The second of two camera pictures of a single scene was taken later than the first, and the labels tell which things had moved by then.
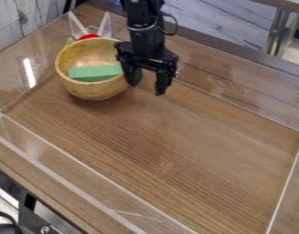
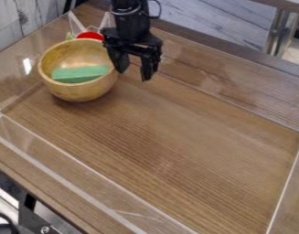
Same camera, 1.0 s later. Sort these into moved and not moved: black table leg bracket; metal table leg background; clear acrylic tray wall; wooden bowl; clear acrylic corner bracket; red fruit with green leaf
Moved: red fruit with green leaf; wooden bowl
Not moved: clear acrylic corner bracket; clear acrylic tray wall; black table leg bracket; metal table leg background
